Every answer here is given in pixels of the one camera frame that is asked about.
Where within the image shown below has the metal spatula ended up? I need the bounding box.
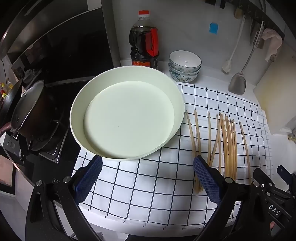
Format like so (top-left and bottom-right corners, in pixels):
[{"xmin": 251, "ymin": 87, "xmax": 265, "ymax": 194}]
[{"xmin": 228, "ymin": 22, "xmax": 265, "ymax": 96}]

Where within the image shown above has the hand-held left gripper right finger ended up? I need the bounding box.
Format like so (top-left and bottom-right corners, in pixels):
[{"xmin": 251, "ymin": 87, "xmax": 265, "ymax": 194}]
[{"xmin": 193, "ymin": 156, "xmax": 273, "ymax": 241}]

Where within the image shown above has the bunch of wooden chopsticks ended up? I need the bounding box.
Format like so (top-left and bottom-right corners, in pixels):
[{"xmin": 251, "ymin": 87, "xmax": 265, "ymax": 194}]
[{"xmin": 185, "ymin": 110, "xmax": 252, "ymax": 194}]

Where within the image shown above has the pink dish cloth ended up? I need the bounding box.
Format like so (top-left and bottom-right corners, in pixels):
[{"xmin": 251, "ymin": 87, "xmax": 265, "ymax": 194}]
[{"xmin": 261, "ymin": 29, "xmax": 284, "ymax": 62}]

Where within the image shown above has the dark cooking pot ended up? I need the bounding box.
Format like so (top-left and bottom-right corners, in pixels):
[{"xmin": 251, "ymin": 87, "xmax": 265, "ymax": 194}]
[{"xmin": 0, "ymin": 80, "xmax": 58, "ymax": 144}]

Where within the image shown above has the cream round plate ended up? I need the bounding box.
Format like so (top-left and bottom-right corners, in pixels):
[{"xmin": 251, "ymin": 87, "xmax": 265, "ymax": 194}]
[{"xmin": 69, "ymin": 65, "xmax": 185, "ymax": 161}]

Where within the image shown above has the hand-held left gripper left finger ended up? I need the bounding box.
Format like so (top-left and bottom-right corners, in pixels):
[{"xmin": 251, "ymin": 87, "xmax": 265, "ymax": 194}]
[{"xmin": 25, "ymin": 155, "xmax": 103, "ymax": 241}]

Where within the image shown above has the dark soy sauce bottle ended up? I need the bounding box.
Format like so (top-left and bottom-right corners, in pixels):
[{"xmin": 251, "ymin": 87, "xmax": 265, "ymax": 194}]
[{"xmin": 129, "ymin": 10, "xmax": 160, "ymax": 71}]

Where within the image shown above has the black gas stove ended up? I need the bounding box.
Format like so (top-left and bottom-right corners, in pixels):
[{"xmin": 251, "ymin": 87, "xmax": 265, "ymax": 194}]
[{"xmin": 0, "ymin": 79, "xmax": 77, "ymax": 165}]

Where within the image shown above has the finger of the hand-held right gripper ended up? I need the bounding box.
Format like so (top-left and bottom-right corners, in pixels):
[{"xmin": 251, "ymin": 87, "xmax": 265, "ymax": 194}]
[
  {"xmin": 253, "ymin": 167, "xmax": 292, "ymax": 232},
  {"xmin": 277, "ymin": 165, "xmax": 296, "ymax": 204}
]

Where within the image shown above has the black wall rail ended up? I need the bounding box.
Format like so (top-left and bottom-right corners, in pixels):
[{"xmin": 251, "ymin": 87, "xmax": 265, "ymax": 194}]
[{"xmin": 205, "ymin": 0, "xmax": 286, "ymax": 37}]

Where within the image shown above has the cream cutting board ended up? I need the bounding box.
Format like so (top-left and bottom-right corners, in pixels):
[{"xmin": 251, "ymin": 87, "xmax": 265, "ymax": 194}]
[{"xmin": 253, "ymin": 59, "xmax": 296, "ymax": 136}]

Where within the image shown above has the stainless range hood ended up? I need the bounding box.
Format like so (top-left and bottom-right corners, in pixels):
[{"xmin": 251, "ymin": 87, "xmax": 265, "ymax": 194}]
[{"xmin": 0, "ymin": 0, "xmax": 109, "ymax": 77}]

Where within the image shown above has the white checked cloth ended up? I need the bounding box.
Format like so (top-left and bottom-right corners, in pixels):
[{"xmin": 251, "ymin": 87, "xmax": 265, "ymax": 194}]
[{"xmin": 70, "ymin": 82, "xmax": 273, "ymax": 230}]

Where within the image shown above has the floral white ceramic bowl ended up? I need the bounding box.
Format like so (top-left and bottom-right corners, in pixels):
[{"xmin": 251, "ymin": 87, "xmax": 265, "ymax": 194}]
[
  {"xmin": 169, "ymin": 50, "xmax": 202, "ymax": 72},
  {"xmin": 168, "ymin": 62, "xmax": 201, "ymax": 76},
  {"xmin": 170, "ymin": 70, "xmax": 200, "ymax": 83}
]

